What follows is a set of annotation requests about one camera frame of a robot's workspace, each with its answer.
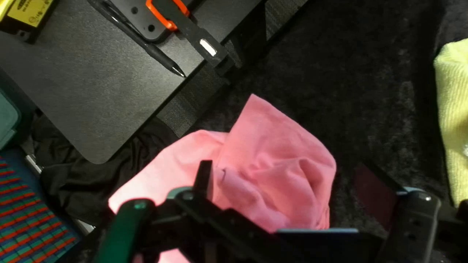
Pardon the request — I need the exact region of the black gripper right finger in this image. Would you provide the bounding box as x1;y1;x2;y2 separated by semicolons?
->
353;163;468;263

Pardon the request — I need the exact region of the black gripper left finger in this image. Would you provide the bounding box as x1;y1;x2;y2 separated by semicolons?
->
94;160;283;263

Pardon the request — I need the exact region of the pink cloth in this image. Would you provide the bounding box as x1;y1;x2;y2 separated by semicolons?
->
107;94;340;263

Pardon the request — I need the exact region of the bright yellow microfibre cloth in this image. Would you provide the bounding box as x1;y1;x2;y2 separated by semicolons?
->
433;39;468;207

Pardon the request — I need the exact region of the black velvet tablecloth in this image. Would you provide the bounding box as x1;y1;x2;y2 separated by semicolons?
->
34;0;468;263

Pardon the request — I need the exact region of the black optical breadboard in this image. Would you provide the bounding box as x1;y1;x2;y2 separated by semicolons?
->
0;0;313;167

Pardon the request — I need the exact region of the yellow emergency stop button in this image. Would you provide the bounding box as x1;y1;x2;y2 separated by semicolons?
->
0;0;55;30

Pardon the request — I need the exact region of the orange handled clamp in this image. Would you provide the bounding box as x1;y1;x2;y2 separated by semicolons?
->
90;0;243;79

